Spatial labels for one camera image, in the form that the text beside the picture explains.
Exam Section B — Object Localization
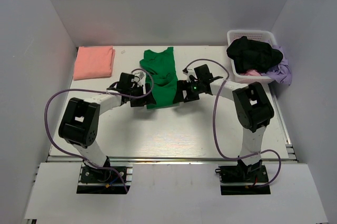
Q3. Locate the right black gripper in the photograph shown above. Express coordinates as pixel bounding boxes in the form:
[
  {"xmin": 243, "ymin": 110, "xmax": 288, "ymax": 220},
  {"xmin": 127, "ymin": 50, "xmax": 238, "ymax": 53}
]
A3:
[{"xmin": 173, "ymin": 79, "xmax": 203, "ymax": 104}]

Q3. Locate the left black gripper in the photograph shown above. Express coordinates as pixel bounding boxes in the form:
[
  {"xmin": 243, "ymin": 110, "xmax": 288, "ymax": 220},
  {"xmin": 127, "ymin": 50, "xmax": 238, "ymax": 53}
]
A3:
[{"xmin": 128, "ymin": 83, "xmax": 156, "ymax": 107}]

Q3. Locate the green t shirt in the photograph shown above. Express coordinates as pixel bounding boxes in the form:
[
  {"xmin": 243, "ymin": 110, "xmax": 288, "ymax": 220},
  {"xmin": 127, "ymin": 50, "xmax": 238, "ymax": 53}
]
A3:
[{"xmin": 140, "ymin": 47, "xmax": 178, "ymax": 109}]

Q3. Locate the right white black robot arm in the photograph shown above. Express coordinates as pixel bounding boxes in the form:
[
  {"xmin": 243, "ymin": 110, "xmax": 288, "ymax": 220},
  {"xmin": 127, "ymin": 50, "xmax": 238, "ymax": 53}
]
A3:
[{"xmin": 173, "ymin": 64, "xmax": 274, "ymax": 181}]

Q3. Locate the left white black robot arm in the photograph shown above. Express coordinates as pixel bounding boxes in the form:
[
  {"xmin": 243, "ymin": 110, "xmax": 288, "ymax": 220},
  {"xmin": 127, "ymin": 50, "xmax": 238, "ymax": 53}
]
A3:
[{"xmin": 58, "ymin": 73, "xmax": 156, "ymax": 181}]

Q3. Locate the folded pink t shirt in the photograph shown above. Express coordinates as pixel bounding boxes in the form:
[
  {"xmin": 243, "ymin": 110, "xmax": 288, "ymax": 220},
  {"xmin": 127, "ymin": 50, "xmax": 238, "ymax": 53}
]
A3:
[{"xmin": 73, "ymin": 46, "xmax": 115, "ymax": 80}]

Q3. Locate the pink garment in basket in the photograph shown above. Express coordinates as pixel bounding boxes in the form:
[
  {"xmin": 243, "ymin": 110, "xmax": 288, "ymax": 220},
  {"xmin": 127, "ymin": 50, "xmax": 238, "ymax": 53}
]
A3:
[{"xmin": 243, "ymin": 69, "xmax": 261, "ymax": 77}]

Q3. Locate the black garment in basket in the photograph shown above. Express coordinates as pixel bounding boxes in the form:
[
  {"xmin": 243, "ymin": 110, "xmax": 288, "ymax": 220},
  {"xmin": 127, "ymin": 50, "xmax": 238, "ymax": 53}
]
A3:
[{"xmin": 226, "ymin": 36, "xmax": 283, "ymax": 74}]

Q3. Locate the white plastic laundry basket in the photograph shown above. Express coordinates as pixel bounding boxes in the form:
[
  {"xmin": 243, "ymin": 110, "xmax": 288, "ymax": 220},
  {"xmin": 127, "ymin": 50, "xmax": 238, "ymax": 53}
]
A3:
[{"xmin": 227, "ymin": 29, "xmax": 277, "ymax": 84}]

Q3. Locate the lilac garment in basket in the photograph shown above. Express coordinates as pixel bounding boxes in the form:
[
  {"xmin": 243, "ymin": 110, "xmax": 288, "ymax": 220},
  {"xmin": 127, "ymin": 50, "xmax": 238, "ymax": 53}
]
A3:
[{"xmin": 262, "ymin": 45, "xmax": 292, "ymax": 85}]

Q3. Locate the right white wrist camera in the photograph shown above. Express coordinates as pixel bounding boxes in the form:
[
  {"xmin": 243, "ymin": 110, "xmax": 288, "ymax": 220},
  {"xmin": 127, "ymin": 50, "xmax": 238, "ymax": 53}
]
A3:
[{"xmin": 183, "ymin": 68, "xmax": 197, "ymax": 82}]

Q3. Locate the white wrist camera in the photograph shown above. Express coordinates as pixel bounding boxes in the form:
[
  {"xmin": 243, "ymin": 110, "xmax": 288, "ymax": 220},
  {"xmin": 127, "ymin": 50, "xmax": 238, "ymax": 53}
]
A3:
[
  {"xmin": 183, "ymin": 68, "xmax": 197, "ymax": 82},
  {"xmin": 134, "ymin": 71, "xmax": 145, "ymax": 84}
]

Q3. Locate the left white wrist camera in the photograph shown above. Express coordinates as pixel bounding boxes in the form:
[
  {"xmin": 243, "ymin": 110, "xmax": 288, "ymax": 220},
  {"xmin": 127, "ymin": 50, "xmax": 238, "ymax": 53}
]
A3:
[{"xmin": 134, "ymin": 71, "xmax": 145, "ymax": 84}]

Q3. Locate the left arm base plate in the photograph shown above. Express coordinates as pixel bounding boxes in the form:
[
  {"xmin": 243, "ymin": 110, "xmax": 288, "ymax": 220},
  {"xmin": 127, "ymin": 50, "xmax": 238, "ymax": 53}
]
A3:
[{"xmin": 79, "ymin": 165, "xmax": 133, "ymax": 185}]

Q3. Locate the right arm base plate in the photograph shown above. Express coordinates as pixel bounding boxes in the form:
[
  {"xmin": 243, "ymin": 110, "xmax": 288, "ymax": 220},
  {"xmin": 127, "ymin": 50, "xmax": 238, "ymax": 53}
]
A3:
[{"xmin": 215, "ymin": 165, "xmax": 269, "ymax": 184}]

